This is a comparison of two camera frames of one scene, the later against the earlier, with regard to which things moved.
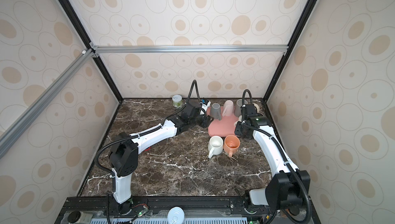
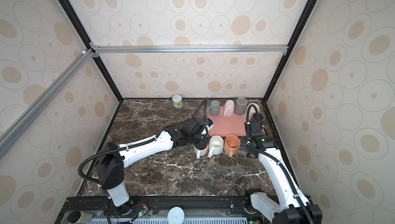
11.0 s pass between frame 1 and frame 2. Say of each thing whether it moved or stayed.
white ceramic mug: stayed
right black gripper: moved
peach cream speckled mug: stayed
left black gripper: moved
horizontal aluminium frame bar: stayed
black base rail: stayed
